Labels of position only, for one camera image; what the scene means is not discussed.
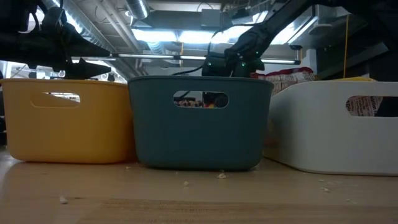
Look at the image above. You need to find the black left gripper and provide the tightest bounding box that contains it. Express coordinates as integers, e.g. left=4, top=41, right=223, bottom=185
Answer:
left=0, top=18, right=113, bottom=80

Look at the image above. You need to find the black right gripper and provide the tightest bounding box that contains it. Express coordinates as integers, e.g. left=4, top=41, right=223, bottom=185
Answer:
left=201, top=51, right=266, bottom=78

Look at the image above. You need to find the red ramen noodle packet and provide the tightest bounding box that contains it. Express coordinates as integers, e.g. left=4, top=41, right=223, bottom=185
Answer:
left=250, top=67, right=315, bottom=96

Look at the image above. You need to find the orange ramen noodle packet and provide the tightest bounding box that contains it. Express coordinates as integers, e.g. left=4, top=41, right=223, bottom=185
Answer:
left=174, top=98, right=217, bottom=109

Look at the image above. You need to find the bright ceiling light panel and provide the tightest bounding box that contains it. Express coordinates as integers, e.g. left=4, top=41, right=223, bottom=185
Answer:
left=131, top=28, right=216, bottom=45

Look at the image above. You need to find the long fluorescent light tube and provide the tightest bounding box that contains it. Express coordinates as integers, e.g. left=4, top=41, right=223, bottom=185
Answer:
left=116, top=53, right=301, bottom=65

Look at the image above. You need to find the teal plastic bin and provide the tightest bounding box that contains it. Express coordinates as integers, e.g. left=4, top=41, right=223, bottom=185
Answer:
left=127, top=75, right=275, bottom=171

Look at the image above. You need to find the yellow plastic bin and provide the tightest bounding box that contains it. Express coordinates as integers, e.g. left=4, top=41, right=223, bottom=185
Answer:
left=0, top=77, right=137, bottom=165

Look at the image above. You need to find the white plastic bin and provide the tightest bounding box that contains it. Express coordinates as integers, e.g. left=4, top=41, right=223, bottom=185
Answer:
left=263, top=80, right=398, bottom=177

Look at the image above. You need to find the silver round air duct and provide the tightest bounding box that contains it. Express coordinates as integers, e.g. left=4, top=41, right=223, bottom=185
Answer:
left=125, top=0, right=150, bottom=20

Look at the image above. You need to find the yellow hanging cable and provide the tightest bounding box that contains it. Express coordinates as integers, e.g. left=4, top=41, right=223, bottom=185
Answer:
left=343, top=14, right=349, bottom=78

